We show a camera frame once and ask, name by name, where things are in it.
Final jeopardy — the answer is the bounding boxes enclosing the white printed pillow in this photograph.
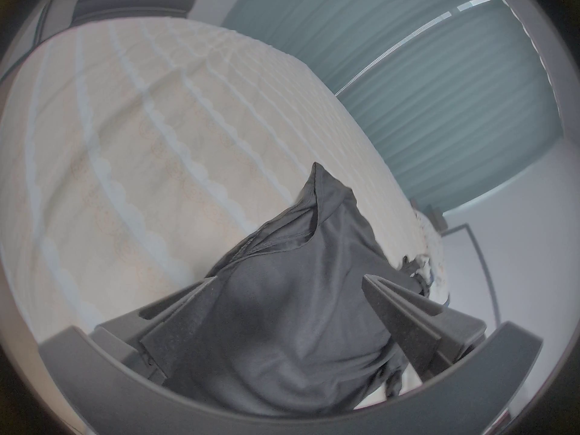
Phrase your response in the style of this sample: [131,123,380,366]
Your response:
[414,210,451,309]

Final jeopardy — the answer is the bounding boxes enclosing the blue-green curtain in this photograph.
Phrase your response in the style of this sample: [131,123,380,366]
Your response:
[224,0,493,95]
[337,0,566,208]

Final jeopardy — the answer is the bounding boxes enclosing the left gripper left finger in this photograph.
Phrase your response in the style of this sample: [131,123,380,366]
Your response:
[93,277,218,382]

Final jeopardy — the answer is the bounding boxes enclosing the grey bedside table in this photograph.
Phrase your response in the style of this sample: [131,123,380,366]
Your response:
[410,200,447,231]

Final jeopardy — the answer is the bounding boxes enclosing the bed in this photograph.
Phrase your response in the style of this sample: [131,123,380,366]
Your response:
[0,18,501,409]

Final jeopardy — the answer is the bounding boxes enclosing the black T-shirt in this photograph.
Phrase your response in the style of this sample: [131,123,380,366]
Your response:
[161,161,429,418]

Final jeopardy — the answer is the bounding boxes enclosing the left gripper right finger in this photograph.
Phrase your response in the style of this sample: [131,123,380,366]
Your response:
[362,275,488,382]

